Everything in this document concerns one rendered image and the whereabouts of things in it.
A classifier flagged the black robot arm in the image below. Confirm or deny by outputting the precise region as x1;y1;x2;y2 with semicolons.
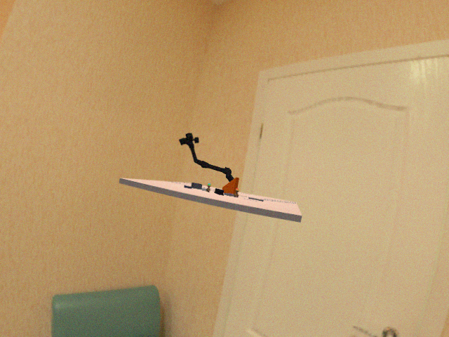
179;133;234;182

